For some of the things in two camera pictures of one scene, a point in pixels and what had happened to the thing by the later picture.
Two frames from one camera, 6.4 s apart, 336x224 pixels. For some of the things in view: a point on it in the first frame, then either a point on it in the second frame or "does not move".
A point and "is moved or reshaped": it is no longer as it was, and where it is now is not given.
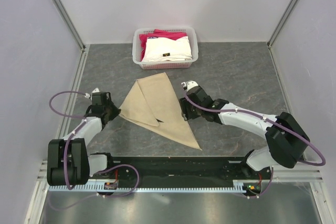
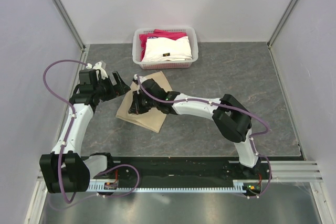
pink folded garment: [174, 34] does not move
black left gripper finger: [113, 111] to [121, 87]
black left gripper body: [106, 108] to [100, 88]
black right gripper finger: [186, 106] to [137, 106]
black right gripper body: [194, 110] to [152, 104]
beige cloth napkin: [153, 105] is moved or reshaped
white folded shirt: [160, 49] does not move
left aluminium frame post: [57, 1] does not move
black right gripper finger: [189, 116] to [139, 108]
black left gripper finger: [106, 117] to [112, 91]
